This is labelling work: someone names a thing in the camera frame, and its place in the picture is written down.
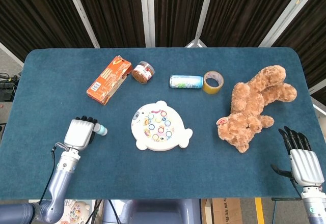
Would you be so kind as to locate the orange carton box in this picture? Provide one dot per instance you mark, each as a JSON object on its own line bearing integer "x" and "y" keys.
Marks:
{"x": 109, "y": 80}

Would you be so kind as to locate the white frame post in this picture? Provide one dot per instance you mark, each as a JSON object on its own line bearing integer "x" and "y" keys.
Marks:
{"x": 11, "y": 53}
{"x": 147, "y": 12}
{"x": 202, "y": 12}
{"x": 81, "y": 12}
{"x": 285, "y": 12}

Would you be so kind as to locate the light blue drink can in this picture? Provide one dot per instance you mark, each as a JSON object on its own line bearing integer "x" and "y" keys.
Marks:
{"x": 186, "y": 82}

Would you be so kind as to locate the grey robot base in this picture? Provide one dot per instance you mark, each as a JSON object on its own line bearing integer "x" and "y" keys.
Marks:
{"x": 158, "y": 212}

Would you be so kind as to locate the clear jar with brown contents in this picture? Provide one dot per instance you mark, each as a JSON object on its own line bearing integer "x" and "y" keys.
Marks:
{"x": 143, "y": 72}

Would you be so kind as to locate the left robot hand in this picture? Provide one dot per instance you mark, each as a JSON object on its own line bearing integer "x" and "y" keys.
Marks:
{"x": 77, "y": 133}

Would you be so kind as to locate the yellow tape roll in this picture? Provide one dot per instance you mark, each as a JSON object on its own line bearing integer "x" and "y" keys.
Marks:
{"x": 220, "y": 80}

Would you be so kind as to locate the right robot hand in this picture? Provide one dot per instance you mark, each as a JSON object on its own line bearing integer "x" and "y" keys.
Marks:
{"x": 305, "y": 168}

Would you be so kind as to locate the blue felt table mat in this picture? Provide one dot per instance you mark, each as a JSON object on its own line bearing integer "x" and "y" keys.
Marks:
{"x": 163, "y": 173}

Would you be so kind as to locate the brown teddy bear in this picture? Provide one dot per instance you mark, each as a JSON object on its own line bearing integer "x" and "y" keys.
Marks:
{"x": 252, "y": 101}

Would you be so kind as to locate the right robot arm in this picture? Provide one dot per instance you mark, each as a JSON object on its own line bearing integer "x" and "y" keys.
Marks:
{"x": 314, "y": 206}

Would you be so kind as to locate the toy box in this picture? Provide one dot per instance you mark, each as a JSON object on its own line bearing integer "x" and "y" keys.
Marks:
{"x": 77, "y": 211}

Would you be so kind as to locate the white seal toy board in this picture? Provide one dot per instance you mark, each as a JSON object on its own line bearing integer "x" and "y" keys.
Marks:
{"x": 158, "y": 137}

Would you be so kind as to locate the light blue toy hammer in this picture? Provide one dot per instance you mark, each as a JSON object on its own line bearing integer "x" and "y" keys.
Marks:
{"x": 102, "y": 129}

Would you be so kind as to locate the dark brown curtain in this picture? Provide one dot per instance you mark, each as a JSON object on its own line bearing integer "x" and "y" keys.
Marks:
{"x": 38, "y": 5}

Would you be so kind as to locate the brown cardboard box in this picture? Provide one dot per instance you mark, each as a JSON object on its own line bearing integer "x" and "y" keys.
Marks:
{"x": 226, "y": 211}

